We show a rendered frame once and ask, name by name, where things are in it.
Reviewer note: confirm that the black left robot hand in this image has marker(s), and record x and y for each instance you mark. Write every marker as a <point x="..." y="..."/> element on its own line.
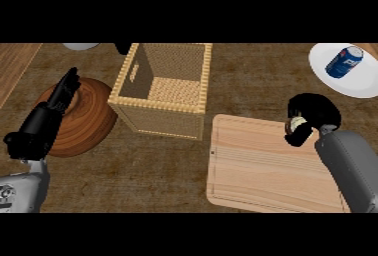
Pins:
<point x="38" y="128"/>

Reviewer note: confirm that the cupcake with pale frosting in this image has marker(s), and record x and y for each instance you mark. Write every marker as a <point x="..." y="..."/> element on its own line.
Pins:
<point x="294" y="125"/>

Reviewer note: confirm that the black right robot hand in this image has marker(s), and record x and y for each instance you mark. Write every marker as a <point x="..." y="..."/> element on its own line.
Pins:
<point x="315" y="111"/>

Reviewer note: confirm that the blue soda can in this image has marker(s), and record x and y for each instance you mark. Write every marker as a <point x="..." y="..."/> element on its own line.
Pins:
<point x="345" y="62"/>

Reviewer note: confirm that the grey round object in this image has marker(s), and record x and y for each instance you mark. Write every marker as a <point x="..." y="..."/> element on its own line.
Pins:
<point x="80" y="46"/>

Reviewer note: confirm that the brown wooden panel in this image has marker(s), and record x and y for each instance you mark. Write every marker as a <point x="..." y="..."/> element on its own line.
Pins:
<point x="14" y="68"/>

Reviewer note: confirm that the tan wicker basket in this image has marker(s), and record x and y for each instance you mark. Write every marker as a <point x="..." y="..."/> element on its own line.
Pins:
<point x="165" y="90"/>

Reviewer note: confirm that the round brown wooden board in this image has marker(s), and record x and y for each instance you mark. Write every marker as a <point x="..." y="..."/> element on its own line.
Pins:
<point x="83" y="118"/>

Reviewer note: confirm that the pale wooden cutting board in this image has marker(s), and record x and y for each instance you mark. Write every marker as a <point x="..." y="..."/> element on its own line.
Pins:
<point x="266" y="166"/>

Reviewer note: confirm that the black object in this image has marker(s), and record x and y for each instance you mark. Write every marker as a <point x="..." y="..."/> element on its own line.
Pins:
<point x="123" y="48"/>

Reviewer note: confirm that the white round plate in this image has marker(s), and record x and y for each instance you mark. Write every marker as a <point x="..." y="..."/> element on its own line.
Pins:
<point x="348" y="75"/>

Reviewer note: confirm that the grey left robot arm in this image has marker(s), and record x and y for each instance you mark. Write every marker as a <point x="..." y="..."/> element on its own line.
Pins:
<point x="24" y="186"/>

